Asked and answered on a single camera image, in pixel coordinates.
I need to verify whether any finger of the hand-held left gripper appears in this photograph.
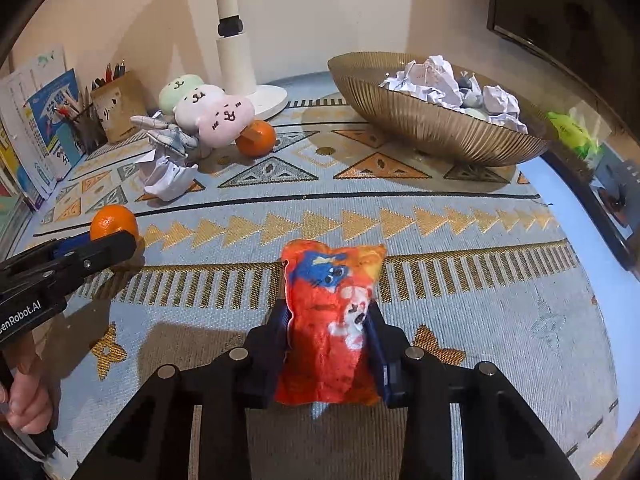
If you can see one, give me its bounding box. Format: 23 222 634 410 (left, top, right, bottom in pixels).
47 230 137 286
10 232 96 268

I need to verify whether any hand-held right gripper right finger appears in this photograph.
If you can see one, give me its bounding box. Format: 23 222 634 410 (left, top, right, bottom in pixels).
364 302 583 480

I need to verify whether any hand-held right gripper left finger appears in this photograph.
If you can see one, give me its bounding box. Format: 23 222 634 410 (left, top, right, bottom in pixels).
70 300 296 480

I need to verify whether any orange tangerine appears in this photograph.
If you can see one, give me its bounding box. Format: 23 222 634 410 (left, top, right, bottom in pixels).
90 204 140 243
236 120 277 157

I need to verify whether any red orange snack bag plush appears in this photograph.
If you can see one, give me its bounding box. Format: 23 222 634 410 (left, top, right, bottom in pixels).
274 241 388 406

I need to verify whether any pink white green plush toy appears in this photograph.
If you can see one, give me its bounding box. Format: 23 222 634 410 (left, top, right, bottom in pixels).
159 74 256 148

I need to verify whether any amber ribbed glass bowl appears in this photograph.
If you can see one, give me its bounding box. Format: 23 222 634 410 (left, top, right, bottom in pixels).
327 51 558 167

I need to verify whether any white paper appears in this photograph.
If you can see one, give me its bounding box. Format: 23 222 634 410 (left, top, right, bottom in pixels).
487 112 528 135
137 152 198 201
482 84 521 116
425 55 463 107
380 60 436 103

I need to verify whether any person's left forearm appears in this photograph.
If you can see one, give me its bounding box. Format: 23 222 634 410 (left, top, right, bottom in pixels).
0 427 76 480

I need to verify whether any person's left hand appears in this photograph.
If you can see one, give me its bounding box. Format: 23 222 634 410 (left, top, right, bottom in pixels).
0 332 53 433

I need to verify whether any teal book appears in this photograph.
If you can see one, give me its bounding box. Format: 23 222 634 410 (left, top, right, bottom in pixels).
0 192 26 256

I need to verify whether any blue patterned rug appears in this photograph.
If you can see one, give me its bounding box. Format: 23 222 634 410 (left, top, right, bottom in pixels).
0 72 626 480

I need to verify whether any black pen holder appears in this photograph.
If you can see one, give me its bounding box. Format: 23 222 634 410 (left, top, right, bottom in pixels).
64 102 108 156

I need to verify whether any row of children's books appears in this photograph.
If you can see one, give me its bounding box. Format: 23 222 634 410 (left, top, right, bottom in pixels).
0 44 83 211

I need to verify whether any bunch of pens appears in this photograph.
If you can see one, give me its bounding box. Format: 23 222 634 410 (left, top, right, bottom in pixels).
52 87 98 123

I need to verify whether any blue checked cloth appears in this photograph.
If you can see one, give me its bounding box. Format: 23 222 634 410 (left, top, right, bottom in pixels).
130 110 199 158

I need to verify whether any brown pencil holder box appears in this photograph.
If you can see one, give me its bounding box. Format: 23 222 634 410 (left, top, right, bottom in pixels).
90 71 149 144

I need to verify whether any white lamp stand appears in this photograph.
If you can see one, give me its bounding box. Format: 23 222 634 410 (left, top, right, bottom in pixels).
212 0 289 122

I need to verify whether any grey blue wad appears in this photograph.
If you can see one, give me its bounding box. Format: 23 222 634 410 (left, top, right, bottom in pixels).
459 72 486 109

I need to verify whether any bright green packet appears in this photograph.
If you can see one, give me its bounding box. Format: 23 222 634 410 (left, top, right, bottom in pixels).
546 110 608 160

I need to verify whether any dark television screen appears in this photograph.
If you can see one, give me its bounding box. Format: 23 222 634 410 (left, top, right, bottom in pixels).
487 0 640 126

